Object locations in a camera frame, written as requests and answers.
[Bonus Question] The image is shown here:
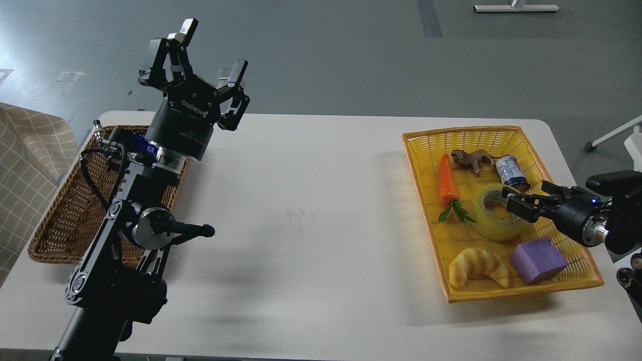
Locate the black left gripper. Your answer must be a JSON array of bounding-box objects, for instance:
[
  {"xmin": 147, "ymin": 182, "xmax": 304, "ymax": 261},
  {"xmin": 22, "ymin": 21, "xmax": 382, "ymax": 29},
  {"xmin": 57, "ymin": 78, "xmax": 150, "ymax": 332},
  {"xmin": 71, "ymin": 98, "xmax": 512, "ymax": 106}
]
[{"xmin": 138, "ymin": 19, "xmax": 250, "ymax": 160}]

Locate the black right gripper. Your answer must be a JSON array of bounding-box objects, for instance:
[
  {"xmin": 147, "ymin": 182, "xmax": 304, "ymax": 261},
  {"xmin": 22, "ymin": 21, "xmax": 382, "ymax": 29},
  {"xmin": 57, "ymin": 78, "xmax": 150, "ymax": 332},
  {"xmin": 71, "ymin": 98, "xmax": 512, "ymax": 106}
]
[{"xmin": 506, "ymin": 180, "xmax": 608, "ymax": 247}]

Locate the yellow tape roll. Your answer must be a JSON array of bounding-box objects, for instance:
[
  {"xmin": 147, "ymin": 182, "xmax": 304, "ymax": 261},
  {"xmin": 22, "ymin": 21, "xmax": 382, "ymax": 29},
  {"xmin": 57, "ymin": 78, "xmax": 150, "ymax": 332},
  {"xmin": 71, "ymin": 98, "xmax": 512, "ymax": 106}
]
[{"xmin": 469, "ymin": 183, "xmax": 527, "ymax": 243}]

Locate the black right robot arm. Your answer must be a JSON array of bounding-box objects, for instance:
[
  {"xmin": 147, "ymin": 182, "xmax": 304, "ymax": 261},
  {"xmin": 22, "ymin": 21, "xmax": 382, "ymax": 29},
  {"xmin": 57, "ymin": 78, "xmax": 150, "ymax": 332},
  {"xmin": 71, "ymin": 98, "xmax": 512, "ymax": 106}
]
[{"xmin": 502, "ymin": 170, "xmax": 640, "ymax": 318}]

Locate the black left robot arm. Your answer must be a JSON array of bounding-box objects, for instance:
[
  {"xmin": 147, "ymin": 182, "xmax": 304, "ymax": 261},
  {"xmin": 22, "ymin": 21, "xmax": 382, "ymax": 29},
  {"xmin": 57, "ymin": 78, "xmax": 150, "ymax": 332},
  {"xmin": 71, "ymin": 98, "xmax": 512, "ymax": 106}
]
[{"xmin": 50, "ymin": 18, "xmax": 250, "ymax": 360}]

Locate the small blue white can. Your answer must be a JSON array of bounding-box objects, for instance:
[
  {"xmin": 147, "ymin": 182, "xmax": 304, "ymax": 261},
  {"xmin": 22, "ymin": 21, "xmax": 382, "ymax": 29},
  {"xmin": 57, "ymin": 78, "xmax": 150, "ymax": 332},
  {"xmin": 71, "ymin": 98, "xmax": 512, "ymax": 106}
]
[{"xmin": 495, "ymin": 155, "xmax": 531, "ymax": 193}]

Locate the purple foam block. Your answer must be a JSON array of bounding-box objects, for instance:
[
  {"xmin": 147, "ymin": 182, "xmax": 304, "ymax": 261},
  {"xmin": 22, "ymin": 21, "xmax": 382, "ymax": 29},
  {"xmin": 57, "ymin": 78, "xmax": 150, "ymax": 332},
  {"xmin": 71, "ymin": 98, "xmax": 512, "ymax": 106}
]
[{"xmin": 509, "ymin": 236, "xmax": 569, "ymax": 285}]

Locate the brown toy lion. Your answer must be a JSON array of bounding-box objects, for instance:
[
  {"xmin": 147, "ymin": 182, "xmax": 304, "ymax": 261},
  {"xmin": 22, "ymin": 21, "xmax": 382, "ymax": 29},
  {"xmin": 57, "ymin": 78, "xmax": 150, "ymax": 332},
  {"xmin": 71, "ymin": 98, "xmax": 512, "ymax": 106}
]
[{"xmin": 450, "ymin": 149, "xmax": 501, "ymax": 177}]

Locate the white chair leg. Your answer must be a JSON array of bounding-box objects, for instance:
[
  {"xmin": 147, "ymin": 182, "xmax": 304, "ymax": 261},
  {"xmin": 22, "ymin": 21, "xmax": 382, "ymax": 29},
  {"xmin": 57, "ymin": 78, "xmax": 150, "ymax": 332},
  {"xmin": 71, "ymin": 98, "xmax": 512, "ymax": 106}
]
[{"xmin": 584, "ymin": 115, "xmax": 642, "ymax": 152}]

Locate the yellow plastic basket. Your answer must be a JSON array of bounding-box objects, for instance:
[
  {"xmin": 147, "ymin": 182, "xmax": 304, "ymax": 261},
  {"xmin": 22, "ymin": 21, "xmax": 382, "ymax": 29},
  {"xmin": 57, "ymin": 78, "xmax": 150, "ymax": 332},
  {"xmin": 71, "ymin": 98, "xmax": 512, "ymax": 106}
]
[{"xmin": 403, "ymin": 125, "xmax": 604, "ymax": 302}]

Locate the orange toy carrot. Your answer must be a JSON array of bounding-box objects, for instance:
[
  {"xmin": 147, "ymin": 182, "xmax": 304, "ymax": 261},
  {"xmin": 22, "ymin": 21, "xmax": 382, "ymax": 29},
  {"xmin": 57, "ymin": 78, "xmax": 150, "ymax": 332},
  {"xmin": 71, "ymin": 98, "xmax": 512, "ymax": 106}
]
[{"xmin": 438, "ymin": 153, "xmax": 476, "ymax": 224}]

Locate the toy croissant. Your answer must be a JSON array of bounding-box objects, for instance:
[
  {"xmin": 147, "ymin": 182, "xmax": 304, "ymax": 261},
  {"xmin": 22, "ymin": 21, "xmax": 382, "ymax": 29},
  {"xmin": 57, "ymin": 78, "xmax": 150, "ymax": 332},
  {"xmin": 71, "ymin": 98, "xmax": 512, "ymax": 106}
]
[{"xmin": 448, "ymin": 248, "xmax": 514, "ymax": 289}]

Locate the brown wicker basket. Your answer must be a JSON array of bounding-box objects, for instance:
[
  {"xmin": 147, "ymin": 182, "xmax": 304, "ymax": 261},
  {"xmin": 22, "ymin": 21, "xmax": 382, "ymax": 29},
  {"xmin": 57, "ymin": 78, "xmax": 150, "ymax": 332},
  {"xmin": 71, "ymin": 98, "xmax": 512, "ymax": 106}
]
[{"xmin": 27, "ymin": 154, "xmax": 191, "ymax": 267}]

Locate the beige checkered cloth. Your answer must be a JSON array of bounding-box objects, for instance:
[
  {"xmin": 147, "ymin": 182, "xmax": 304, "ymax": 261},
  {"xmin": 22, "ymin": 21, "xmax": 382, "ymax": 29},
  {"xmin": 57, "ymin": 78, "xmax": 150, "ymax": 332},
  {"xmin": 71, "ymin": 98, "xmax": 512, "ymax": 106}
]
[{"xmin": 1, "ymin": 103, "xmax": 78, "ymax": 282}]

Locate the white metal stand base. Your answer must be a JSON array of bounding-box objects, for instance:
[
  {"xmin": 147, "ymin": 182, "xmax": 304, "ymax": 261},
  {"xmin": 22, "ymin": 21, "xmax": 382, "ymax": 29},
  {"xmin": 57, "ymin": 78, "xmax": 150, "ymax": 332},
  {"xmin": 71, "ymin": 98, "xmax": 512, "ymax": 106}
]
[{"xmin": 473, "ymin": 1, "xmax": 560, "ymax": 13}]

